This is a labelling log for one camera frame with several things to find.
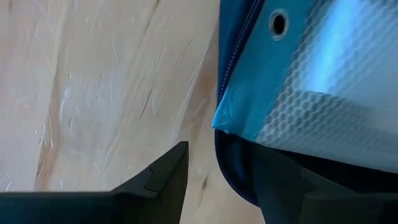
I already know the clear mesh pouch blue trim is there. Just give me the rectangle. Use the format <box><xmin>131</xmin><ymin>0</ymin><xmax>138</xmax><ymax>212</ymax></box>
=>
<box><xmin>211</xmin><ymin>0</ymin><xmax>398</xmax><ymax>174</ymax></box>

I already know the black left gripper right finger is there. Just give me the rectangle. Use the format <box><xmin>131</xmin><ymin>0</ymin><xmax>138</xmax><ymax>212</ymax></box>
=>
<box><xmin>252</xmin><ymin>145</ymin><xmax>315</xmax><ymax>224</ymax></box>

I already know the navy backpack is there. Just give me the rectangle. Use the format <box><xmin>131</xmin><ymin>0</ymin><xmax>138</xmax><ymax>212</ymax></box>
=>
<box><xmin>214</xmin><ymin>128</ymin><xmax>398</xmax><ymax>208</ymax></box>

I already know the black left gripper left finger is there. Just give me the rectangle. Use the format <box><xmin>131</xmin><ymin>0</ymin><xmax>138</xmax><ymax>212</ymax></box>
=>
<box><xmin>111</xmin><ymin>140</ymin><xmax>190</xmax><ymax>224</ymax></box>

